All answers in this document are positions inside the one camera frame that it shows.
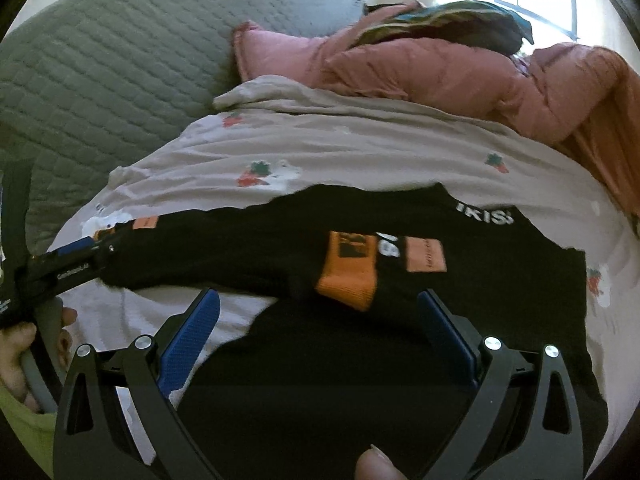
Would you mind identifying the black orange sock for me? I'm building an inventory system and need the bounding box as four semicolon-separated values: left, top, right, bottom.
100;184;608;479
316;231;447;311

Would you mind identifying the person's left hand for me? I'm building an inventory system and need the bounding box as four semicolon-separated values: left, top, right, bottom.
1;307;78;414

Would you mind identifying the person's right hand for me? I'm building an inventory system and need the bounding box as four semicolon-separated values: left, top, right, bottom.
355;444;407;480

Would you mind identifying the green quilted headboard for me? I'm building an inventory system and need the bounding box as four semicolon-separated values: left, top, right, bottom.
1;0;364;252

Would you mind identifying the beige strawberry print bedsheet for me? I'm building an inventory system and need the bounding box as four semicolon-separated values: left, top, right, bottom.
54;76;639;462

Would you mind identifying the pink quilted comforter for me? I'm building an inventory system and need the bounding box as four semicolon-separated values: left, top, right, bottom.
232;2;639;214

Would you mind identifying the dark multicolour folded cloth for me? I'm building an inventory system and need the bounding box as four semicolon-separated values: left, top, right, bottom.
352;0;535;56

